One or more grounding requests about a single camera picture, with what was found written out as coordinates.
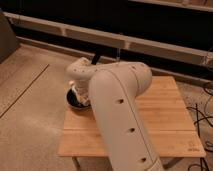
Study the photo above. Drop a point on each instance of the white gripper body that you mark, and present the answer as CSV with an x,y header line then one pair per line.
x,y
78,93

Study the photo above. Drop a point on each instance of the wooden table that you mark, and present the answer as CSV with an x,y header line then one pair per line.
x,y
165,116

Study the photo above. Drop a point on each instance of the dark ceramic bowl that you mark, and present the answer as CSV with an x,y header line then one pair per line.
x,y
77,101

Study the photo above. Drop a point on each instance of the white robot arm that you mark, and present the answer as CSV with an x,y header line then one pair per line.
x,y
111,89

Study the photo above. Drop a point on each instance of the black table leg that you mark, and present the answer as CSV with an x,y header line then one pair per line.
x,y
96,57

